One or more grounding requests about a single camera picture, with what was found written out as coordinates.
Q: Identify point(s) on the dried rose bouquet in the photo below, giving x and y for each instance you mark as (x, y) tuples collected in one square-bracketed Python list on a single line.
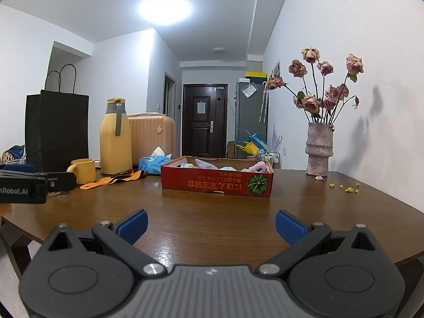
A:
[(311, 103)]

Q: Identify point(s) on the grey refrigerator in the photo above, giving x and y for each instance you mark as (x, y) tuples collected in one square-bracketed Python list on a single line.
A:
[(250, 119)]

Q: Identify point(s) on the round ceiling lamp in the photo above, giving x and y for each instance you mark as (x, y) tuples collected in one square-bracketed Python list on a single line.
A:
[(165, 10)]

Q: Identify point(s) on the scattered yellow crumbs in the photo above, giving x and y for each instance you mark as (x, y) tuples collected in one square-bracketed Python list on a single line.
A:
[(347, 190)]

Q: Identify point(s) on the yellow thermos jug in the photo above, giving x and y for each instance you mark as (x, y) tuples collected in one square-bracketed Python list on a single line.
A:
[(116, 145)]

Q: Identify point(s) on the purple wall decoration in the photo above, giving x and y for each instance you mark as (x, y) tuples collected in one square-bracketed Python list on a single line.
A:
[(277, 137)]

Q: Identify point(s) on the wall poster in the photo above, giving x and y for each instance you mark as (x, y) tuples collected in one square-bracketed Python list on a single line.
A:
[(276, 68)]

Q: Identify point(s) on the pink textured vase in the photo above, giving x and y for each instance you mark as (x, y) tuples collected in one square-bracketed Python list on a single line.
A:
[(319, 149)]

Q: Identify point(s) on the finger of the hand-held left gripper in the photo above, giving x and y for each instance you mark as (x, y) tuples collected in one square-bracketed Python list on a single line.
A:
[(61, 180), (20, 168)]

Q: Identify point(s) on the clear pouch on refrigerator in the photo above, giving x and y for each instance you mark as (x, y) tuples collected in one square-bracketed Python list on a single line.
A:
[(249, 90)]

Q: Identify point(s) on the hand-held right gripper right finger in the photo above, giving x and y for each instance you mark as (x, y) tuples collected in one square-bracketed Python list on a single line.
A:
[(291, 227)]

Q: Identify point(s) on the purple fluffy cloth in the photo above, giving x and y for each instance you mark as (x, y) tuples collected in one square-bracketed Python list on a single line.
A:
[(260, 167)]

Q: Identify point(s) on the interior doorway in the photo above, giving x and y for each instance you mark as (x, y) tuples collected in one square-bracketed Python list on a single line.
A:
[(169, 97)]

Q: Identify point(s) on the red cardboard box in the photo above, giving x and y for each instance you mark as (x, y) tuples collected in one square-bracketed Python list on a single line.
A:
[(212, 184)]

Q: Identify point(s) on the black paper bag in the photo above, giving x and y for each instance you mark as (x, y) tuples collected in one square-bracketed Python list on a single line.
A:
[(56, 132)]

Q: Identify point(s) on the light blue plush toy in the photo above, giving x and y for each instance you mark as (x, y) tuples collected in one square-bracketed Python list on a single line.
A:
[(230, 168)]

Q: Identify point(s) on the yellow watering can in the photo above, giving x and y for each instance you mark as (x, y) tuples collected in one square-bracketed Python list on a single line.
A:
[(250, 147)]

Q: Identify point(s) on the white storage cart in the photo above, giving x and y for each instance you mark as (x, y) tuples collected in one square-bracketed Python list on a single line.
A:
[(270, 157)]

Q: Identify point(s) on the yellow mug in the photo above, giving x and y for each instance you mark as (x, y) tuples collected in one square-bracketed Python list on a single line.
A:
[(84, 172)]

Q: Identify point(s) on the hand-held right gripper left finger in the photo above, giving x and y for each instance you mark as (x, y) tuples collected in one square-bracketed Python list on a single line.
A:
[(132, 227)]

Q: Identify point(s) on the dark brown door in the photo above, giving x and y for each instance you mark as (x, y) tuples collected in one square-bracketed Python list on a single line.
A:
[(203, 126)]

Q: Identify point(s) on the wicker ball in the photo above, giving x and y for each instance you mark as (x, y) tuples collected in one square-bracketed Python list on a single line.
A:
[(9, 158)]

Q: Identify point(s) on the dark blue cloth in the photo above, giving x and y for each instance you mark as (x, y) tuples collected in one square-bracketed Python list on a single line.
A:
[(18, 152)]

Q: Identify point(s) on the lavender soft cloth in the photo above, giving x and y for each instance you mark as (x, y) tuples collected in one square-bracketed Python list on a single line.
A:
[(205, 164)]

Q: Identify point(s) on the hanging white strips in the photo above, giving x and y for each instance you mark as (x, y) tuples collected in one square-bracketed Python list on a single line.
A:
[(263, 106)]

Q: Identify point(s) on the clear plastic bag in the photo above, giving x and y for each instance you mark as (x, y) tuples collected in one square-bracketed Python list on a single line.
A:
[(187, 165)]

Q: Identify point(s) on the pink suitcase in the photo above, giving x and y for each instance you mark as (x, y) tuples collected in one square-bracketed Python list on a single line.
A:
[(154, 139)]

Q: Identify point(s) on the yellow box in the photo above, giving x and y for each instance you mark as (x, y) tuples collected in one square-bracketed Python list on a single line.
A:
[(255, 74)]

